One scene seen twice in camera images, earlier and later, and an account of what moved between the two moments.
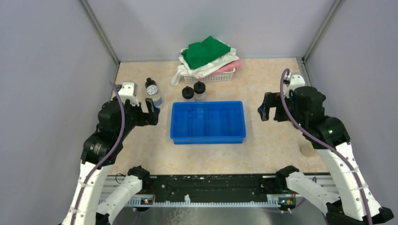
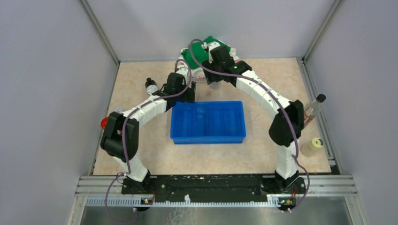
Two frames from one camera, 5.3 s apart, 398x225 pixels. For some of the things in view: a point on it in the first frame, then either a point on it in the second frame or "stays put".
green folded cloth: x=200 y=54 stays put
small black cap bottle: x=149 y=81 stays put
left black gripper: x=151 y=117 -> x=188 y=97
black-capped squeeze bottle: x=199 y=88 -> x=214 y=85
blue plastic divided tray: x=208 y=122 stays put
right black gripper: x=271 y=100 -> x=210 y=78
